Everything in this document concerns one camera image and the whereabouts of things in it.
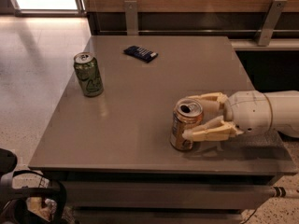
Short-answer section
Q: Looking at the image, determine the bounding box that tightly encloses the grey table drawer cabinet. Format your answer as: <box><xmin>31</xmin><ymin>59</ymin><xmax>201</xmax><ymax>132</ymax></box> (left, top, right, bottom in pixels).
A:
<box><xmin>28</xmin><ymin>170</ymin><xmax>298</xmax><ymax>224</ymax></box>

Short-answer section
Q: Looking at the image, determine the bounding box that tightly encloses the orange soda can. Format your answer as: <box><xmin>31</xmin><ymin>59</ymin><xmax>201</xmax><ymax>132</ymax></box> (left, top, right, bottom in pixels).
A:
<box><xmin>170</xmin><ymin>98</ymin><xmax>204</xmax><ymax>151</ymax></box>

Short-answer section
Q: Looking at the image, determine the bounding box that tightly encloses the left metal wall bracket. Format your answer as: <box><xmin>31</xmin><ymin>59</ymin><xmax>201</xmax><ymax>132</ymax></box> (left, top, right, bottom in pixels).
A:
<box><xmin>124</xmin><ymin>0</ymin><xmax>138</xmax><ymax>35</ymax></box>

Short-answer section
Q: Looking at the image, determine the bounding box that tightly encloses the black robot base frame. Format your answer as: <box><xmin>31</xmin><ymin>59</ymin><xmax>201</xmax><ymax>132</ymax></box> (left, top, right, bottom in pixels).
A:
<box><xmin>0</xmin><ymin>148</ymin><xmax>66</xmax><ymax>224</ymax></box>

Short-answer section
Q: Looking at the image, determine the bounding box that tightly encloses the blue rxbar wrapper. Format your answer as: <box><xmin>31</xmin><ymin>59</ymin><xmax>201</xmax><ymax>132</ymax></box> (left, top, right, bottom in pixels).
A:
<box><xmin>123</xmin><ymin>46</ymin><xmax>158</xmax><ymax>63</ymax></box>

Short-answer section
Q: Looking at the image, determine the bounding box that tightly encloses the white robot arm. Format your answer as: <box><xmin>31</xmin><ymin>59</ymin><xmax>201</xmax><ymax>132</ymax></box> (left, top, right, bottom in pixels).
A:
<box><xmin>182</xmin><ymin>91</ymin><xmax>299</xmax><ymax>142</ymax></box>

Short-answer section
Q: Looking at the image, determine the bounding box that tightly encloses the right metal wall bracket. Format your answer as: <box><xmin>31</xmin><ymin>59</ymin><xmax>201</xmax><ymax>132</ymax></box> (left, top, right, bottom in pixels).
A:
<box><xmin>255</xmin><ymin>0</ymin><xmax>287</xmax><ymax>47</ymax></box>

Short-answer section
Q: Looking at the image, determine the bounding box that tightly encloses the green soda can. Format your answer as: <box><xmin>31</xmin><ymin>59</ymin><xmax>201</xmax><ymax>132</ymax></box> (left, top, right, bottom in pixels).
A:
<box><xmin>74</xmin><ymin>52</ymin><xmax>104</xmax><ymax>97</ymax></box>

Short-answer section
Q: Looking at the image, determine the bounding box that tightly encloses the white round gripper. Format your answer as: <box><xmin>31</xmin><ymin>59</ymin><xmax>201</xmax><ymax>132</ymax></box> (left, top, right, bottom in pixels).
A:
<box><xmin>182</xmin><ymin>91</ymin><xmax>272</xmax><ymax>142</ymax></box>

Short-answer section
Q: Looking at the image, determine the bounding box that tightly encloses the metal wall bracket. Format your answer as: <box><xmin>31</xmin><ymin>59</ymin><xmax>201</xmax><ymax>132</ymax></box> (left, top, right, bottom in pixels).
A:
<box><xmin>124</xmin><ymin>0</ymin><xmax>138</xmax><ymax>35</ymax></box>
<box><xmin>255</xmin><ymin>0</ymin><xmax>287</xmax><ymax>47</ymax></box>

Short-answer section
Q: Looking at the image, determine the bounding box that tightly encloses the silver drawer handle bar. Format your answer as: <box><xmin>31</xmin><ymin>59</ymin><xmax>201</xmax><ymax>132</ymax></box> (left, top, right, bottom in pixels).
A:
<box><xmin>272</xmin><ymin>187</ymin><xmax>299</xmax><ymax>199</ymax></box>

